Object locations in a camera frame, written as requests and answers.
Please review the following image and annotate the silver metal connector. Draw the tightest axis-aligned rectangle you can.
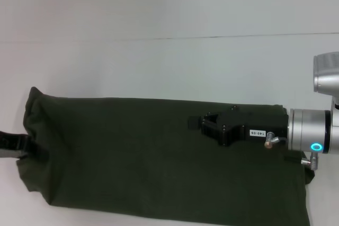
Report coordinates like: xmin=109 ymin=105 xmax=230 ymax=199
xmin=263 ymin=131 xmax=278 ymax=149

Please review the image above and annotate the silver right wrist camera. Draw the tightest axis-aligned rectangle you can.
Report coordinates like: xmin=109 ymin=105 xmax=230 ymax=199
xmin=313 ymin=52 xmax=339 ymax=111

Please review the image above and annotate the silver plug with black boot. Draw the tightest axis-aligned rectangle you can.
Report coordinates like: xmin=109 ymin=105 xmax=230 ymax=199
xmin=284 ymin=151 xmax=320 ymax=170

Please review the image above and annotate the dark green FREE t-shirt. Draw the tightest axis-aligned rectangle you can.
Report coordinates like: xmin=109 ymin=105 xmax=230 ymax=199
xmin=15 ymin=85 xmax=316 ymax=226

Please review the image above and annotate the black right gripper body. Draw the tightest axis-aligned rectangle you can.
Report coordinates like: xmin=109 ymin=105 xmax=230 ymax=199
xmin=217 ymin=105 xmax=290 ymax=148

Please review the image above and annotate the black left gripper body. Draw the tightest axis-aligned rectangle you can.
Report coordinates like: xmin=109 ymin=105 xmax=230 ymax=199
xmin=0 ymin=130 xmax=20 ymax=160

